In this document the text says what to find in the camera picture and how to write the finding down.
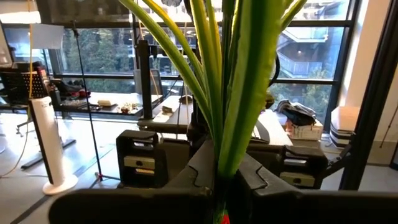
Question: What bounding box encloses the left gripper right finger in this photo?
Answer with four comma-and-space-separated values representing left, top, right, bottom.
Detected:
236, 152, 398, 224

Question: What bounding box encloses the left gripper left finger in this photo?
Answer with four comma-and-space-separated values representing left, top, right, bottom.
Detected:
48, 139, 216, 224

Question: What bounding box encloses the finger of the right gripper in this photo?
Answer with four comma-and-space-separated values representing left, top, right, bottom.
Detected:
116, 129, 169, 189
279, 145, 330, 190

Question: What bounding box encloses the red artificial tulip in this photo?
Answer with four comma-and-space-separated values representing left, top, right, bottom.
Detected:
118, 0, 308, 224

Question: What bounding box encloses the white cardboard box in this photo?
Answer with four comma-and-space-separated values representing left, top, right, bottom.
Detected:
285, 119, 324, 141

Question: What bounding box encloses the white paper label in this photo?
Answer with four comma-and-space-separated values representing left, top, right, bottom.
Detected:
152, 113, 170, 124

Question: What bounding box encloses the dark bag with clothes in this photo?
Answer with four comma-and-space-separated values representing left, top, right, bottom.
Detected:
275, 98, 317, 127

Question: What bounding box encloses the stack of flat boxes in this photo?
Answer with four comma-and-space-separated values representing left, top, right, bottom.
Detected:
329, 105, 361, 149

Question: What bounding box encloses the long white table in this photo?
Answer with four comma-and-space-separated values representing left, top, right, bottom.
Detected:
49, 91, 164, 118

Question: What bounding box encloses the black tripod stand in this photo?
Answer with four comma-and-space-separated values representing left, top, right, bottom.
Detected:
70, 20, 121, 182

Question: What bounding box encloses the black desk pole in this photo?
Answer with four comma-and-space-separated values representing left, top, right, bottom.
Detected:
136, 39, 155, 121

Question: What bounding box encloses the white tower fan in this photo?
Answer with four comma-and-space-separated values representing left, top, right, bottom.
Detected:
28, 96, 79, 196

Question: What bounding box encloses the black perforated rack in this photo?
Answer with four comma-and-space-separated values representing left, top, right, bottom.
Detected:
0, 62, 49, 106

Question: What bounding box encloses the white sheet on tripod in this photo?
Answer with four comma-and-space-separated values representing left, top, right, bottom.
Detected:
30, 23, 65, 50

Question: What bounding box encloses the black rig upright post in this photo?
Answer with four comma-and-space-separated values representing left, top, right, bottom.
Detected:
323, 0, 398, 191

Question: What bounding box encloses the black window frame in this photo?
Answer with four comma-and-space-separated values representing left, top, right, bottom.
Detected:
0, 0, 361, 131

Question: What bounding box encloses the yellow hanging cable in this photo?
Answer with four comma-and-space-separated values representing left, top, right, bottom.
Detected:
0, 0, 35, 180

